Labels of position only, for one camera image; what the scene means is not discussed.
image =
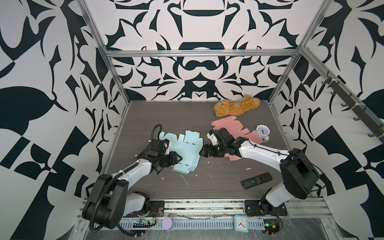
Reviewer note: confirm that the white alarm clock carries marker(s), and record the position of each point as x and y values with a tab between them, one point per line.
263	132

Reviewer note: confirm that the teal square clock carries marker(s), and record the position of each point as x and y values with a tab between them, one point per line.
241	224

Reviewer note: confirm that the brown teddy bear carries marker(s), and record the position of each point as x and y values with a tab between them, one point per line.
228	107

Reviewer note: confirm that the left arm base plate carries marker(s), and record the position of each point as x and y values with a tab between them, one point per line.
148	209

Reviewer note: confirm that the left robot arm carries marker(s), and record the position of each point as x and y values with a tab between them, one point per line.
109	199

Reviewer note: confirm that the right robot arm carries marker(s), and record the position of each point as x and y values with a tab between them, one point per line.
299	175

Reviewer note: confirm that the white slotted cable duct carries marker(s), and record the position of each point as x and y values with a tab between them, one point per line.
207	224

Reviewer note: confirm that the circuit board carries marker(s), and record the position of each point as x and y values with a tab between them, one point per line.
272	227
144	224

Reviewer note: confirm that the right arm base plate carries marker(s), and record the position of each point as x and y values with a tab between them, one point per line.
255	208

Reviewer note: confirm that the light blue paper box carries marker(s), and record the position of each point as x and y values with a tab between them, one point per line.
186	145

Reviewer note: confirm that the black remote control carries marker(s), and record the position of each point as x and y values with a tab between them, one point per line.
256	180

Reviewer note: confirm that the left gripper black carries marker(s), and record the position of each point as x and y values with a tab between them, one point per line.
173	159

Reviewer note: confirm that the left circuit board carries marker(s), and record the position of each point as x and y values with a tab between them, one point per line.
144	224

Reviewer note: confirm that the right circuit board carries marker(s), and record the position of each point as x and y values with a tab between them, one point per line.
272	227

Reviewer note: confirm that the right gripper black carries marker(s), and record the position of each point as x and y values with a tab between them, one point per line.
210	152

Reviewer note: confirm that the purple round disc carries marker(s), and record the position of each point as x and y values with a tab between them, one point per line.
167	224

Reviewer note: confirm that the wall hook rail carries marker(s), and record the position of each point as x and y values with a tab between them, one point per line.
352	102

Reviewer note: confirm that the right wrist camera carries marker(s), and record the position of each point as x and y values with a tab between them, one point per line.
212	137

